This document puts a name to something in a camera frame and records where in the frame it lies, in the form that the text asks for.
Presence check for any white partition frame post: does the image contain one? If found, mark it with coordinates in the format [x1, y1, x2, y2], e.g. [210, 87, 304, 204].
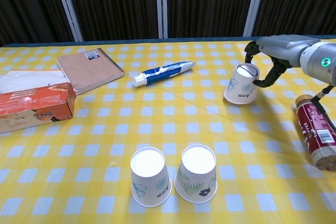
[155, 0, 169, 39]
[51, 0, 84, 42]
[243, 0, 268, 37]

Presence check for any paper cup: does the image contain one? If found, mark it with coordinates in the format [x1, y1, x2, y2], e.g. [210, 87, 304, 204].
[224, 62, 260, 105]

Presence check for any yellow white checked tablecloth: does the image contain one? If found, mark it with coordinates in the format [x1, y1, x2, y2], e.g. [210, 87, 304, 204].
[0, 39, 336, 224]

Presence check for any orange tissue box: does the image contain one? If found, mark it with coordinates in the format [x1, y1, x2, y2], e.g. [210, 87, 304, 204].
[0, 69, 75, 135]

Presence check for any white cup blue flower print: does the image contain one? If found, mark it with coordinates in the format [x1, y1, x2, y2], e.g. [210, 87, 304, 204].
[130, 146, 173, 208]

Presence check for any white cup green fern print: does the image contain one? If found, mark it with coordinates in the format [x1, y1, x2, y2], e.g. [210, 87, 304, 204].
[173, 143, 218, 205]

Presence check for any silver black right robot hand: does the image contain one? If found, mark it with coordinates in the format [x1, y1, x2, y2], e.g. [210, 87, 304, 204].
[244, 34, 321, 89]

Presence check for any brown bottle red label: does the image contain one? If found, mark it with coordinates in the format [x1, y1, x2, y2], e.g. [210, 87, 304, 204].
[294, 94, 336, 172]

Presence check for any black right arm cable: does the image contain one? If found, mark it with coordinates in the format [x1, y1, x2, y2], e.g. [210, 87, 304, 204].
[310, 84, 336, 133]

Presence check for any dark corrugated partition panel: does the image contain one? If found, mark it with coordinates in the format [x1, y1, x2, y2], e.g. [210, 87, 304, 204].
[166, 0, 257, 39]
[0, 0, 76, 47]
[62, 0, 160, 42]
[252, 0, 336, 37]

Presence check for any brown spiral notebook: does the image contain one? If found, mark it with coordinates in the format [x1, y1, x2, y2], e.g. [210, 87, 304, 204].
[57, 47, 125, 95]

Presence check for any blue white toothpaste tube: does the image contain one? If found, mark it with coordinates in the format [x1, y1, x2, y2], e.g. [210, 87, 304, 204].
[132, 60, 196, 88]

